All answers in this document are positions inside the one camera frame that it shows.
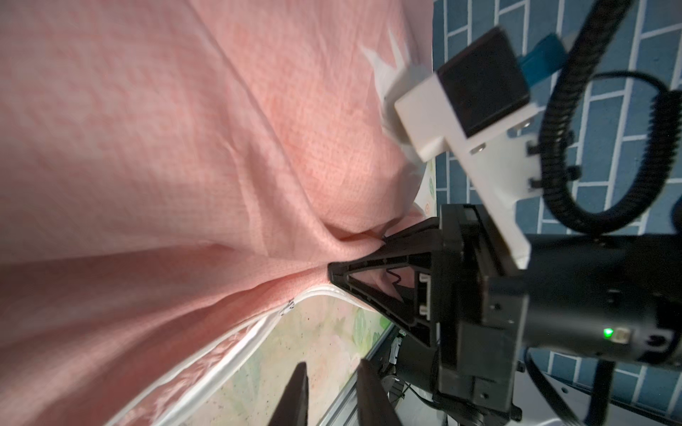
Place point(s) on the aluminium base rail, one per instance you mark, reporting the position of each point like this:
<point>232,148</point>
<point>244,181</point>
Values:
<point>383,355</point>

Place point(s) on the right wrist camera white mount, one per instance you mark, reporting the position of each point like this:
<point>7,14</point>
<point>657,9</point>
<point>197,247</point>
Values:
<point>469,107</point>

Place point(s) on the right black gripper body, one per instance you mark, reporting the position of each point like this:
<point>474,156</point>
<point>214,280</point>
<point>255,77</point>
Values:
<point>613,299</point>

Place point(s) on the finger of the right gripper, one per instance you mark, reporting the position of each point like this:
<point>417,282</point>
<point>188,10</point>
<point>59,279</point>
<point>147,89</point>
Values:
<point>397,280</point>

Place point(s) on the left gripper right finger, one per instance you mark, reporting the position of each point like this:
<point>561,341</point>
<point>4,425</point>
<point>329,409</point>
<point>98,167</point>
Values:
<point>373,405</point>

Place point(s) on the floral table mat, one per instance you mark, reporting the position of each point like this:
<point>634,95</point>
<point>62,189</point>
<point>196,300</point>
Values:
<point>328,334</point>

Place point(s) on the salmon pink feather pillow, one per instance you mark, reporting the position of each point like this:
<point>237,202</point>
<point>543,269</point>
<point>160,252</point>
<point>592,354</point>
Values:
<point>173,170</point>

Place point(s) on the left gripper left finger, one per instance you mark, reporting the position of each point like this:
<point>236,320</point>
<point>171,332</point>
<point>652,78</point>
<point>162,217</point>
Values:
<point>292,409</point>

